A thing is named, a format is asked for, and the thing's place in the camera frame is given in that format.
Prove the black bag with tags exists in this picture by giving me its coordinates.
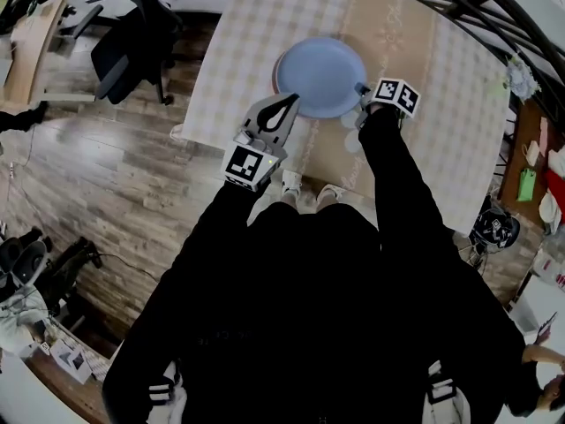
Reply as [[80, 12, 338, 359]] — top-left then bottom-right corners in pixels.
[[469, 207, 521, 250]]

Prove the person's left white shoe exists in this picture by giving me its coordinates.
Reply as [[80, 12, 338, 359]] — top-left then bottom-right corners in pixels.
[[281, 169, 304, 199]]

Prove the person's left forearm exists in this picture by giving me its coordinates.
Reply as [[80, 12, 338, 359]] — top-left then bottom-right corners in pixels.
[[176, 178, 275, 291]]

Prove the person's black sweater torso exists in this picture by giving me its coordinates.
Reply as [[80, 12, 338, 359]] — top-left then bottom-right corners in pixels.
[[102, 192, 526, 424]]

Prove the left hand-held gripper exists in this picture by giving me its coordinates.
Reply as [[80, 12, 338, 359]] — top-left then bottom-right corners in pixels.
[[218, 91, 303, 193]]

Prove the white striped clothing piece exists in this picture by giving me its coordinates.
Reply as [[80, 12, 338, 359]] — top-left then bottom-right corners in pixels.
[[423, 360, 471, 424], [147, 360, 189, 424]]

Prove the blue big plate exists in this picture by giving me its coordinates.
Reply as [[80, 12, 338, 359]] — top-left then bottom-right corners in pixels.
[[275, 37, 369, 120]]

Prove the black office chair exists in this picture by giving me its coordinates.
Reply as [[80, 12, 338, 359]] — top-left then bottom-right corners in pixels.
[[90, 0, 185, 106]]

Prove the white flower bouquet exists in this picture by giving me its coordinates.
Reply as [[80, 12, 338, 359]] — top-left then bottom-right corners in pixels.
[[502, 53, 542, 104]]

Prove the gray office chair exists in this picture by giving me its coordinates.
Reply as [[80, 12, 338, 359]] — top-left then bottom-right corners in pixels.
[[0, 238, 49, 287]]

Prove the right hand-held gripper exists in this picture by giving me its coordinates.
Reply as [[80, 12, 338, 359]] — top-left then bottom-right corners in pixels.
[[353, 78, 422, 131]]

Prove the small beige bag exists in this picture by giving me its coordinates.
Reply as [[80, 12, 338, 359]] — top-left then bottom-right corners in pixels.
[[522, 140, 540, 167]]

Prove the light wooden desk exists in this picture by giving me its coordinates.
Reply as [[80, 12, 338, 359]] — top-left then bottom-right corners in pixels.
[[0, 0, 72, 105]]

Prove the white cloth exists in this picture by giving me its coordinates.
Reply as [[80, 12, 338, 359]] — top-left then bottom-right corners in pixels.
[[538, 146, 565, 236]]

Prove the brown wooden side table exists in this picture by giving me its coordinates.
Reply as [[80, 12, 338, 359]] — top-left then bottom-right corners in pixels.
[[497, 99, 565, 229]]

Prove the person's right forearm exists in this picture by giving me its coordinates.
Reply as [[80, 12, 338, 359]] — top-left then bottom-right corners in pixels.
[[358, 106, 447, 246]]

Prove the white cluttered desk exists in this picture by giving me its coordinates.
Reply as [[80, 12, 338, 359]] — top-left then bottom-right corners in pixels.
[[0, 324, 111, 424]]

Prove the white printed box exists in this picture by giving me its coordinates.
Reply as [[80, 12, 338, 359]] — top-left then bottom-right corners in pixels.
[[49, 337, 93, 384]]

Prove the green tag on side table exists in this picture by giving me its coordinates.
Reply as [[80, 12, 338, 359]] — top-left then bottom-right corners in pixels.
[[516, 168, 538, 203]]

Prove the checkered tablecloth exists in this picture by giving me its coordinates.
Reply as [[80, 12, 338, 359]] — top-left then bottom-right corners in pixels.
[[169, 0, 513, 238]]

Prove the red cloth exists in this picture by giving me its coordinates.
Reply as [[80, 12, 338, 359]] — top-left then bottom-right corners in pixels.
[[542, 168, 565, 202]]

